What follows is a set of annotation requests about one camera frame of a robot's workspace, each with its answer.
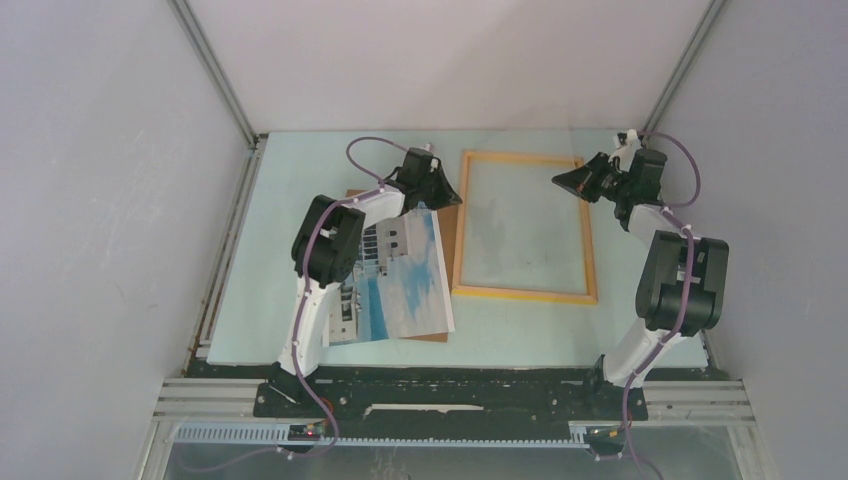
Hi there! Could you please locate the right aluminium corner post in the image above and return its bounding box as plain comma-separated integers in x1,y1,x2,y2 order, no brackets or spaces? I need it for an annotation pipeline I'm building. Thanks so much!
642,0,731,131

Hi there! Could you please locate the grey cable duct strip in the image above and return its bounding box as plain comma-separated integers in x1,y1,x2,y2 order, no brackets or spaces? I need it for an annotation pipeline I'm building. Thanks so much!
173,423,591,450

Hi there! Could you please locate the yellow wooden picture frame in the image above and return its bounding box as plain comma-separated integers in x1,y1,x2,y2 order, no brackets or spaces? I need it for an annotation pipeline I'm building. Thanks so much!
452,150,598,305

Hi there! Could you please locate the building and sky photo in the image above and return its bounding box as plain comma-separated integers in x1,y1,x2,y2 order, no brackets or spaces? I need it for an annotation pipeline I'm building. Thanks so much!
321,206,457,348

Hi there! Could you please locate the aluminium corner post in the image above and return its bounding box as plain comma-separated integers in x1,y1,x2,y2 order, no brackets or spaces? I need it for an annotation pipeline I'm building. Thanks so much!
642,0,731,131
167,0,259,149

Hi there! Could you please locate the left aluminium corner post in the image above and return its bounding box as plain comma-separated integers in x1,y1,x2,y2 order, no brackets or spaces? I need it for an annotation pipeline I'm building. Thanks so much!
167,0,259,149

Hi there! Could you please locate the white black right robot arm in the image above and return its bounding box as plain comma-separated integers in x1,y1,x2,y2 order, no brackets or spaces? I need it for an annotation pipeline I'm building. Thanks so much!
552,147,729,418

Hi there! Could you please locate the small circuit board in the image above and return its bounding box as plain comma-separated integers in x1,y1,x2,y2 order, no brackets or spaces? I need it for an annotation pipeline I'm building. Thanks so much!
287,425,324,442

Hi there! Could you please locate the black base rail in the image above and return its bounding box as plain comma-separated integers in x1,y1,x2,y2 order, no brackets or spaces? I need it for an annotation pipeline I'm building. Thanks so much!
253,366,648,442

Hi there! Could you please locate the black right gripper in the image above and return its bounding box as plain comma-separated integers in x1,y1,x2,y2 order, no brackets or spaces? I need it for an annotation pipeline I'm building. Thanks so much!
550,152,631,204

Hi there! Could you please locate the brown cardboard backing board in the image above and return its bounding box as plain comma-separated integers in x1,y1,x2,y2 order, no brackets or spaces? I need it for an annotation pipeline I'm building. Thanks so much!
344,189,460,344

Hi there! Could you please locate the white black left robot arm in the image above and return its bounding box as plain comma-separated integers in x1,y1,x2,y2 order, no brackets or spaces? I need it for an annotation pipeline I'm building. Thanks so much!
268,148,462,417

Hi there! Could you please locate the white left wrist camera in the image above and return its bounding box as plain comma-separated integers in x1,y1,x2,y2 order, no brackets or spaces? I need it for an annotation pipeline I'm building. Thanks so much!
423,143,441,172

